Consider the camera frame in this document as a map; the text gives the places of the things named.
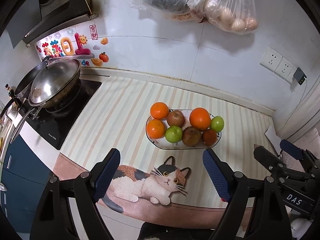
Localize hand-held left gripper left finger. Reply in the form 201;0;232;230
29;148;121;240

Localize dark wok with steel handle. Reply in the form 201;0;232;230
10;65;82;143

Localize white cup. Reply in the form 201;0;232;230
7;104;22;120

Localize dark sauce bottle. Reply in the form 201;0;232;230
5;84;16;98

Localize red-green apple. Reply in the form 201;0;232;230
166;110;186;128

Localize small green apple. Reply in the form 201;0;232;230
210;116;225;133

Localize large orange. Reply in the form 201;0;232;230
189;107;212;131

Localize white wall socket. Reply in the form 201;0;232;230
274;57;295;77
259;47;283;72

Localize brown apple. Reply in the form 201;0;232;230
182;126;202;147

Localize white charger cable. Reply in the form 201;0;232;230
282;84;307;140

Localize colourful wall stickers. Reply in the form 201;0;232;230
35;24;110;67

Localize white paper pad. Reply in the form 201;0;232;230
264;126;284;155

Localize striped cat print table mat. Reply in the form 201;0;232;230
53;76;282;230

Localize oval floral plate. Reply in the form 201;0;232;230
146;109;222;150

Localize black frying pan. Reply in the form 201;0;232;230
0;64;50;117

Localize small orange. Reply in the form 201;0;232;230
150;102;169;120
146;119;166;139

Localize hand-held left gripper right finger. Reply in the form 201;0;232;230
202;149;293;240

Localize black plug charger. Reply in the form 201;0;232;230
293;67;307;85

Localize black range hood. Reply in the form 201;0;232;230
0;0;99;48

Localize person's dark clothing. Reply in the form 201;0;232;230
137;221;220;240

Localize blue kitchen cabinet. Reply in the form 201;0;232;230
0;137;54;227

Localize white sack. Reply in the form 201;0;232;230
287;210;317;240

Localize steel wok lid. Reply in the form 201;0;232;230
28;59;81;106

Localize plastic bag of eggs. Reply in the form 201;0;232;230
187;0;258;35

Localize black glass cooktop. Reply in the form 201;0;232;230
24;80;102;150

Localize small dark red fruit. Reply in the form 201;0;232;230
201;129;217;146

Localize large green apple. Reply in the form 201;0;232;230
165;126;183;143

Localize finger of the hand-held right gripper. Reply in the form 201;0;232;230
279;139;320;173
254;144;310;180

